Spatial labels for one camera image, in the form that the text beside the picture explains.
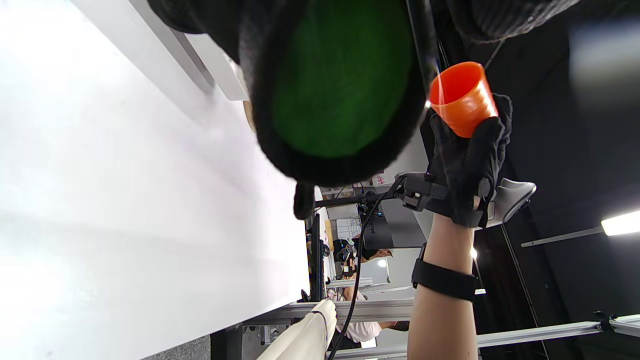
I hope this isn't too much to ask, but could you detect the person's left hand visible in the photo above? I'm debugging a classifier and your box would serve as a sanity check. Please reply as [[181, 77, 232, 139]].
[[147, 0, 581, 63]]

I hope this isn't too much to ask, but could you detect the person's right hand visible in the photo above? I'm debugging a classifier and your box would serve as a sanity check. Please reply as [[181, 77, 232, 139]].
[[420, 93, 514, 228]]

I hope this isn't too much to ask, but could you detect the grey hand controller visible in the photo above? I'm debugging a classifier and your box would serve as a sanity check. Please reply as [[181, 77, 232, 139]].
[[487, 178, 537, 224]]

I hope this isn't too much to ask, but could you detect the orange plastic cup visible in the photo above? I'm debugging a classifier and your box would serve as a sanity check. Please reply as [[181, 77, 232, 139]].
[[429, 61, 499, 139]]

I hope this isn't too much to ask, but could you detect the green hand towel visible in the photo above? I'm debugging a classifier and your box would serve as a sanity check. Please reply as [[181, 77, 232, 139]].
[[239, 0, 441, 221]]

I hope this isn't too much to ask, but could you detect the white rectangular tray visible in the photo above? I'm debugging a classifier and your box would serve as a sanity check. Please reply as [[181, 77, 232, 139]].
[[127, 0, 251, 102]]

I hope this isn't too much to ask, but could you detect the ceiling strip light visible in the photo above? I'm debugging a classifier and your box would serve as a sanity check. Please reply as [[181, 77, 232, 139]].
[[600, 210, 640, 237]]

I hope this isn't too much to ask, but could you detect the person's beige trouser leg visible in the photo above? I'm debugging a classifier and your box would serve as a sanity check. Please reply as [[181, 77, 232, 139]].
[[257, 299, 338, 360]]

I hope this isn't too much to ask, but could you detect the black wrist strap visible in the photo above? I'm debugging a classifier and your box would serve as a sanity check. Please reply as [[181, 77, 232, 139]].
[[411, 243, 478, 302]]

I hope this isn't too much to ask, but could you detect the black glove cable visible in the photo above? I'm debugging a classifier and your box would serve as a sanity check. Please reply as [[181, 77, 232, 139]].
[[327, 175, 406, 360]]

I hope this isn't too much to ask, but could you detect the aluminium frame rail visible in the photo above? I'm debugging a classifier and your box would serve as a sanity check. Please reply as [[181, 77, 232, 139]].
[[240, 297, 640, 360]]

